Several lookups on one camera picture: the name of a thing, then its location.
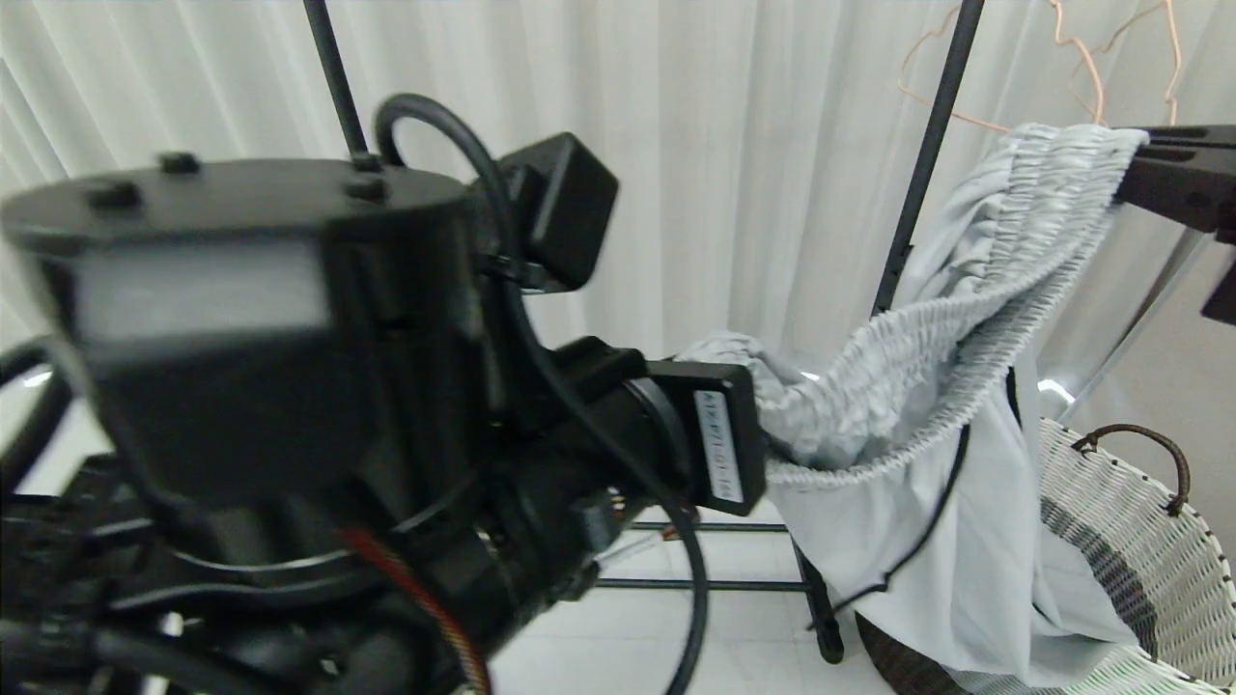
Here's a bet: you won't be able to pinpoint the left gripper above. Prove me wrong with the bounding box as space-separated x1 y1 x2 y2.
492 338 770 580

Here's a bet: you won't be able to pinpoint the black clothes rack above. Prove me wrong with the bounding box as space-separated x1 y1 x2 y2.
302 0 986 667

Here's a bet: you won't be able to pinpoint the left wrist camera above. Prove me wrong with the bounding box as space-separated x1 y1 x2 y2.
483 132 621 295

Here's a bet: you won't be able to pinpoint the white laundry basket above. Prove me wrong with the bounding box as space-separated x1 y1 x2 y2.
855 417 1236 695

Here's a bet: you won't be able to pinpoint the pale grey shorts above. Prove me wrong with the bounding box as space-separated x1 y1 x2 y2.
676 123 1150 688

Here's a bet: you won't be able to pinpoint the white curtain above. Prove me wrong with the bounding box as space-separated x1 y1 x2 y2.
0 0 1236 416

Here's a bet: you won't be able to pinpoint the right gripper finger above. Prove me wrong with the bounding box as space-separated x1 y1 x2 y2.
1202 241 1236 325
1115 124 1236 233

